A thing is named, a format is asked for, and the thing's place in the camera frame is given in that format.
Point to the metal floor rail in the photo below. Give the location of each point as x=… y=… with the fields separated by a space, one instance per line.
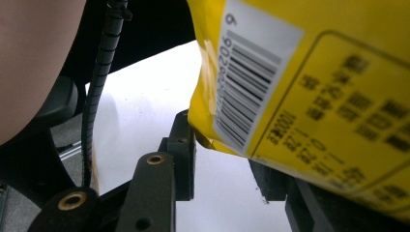
x=70 y=150

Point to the white table sheet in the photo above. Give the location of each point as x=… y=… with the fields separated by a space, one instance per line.
x=138 y=96

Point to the yellow spouted seasoning pouch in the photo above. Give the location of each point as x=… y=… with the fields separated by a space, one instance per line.
x=322 y=96

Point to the dark rounded object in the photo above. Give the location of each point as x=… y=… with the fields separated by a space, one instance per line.
x=54 y=106

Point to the dark curtain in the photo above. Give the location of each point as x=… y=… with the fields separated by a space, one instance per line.
x=154 y=29

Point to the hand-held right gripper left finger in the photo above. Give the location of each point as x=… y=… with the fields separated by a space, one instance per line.
x=182 y=154

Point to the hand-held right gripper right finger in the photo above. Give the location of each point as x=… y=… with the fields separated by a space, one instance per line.
x=269 y=183

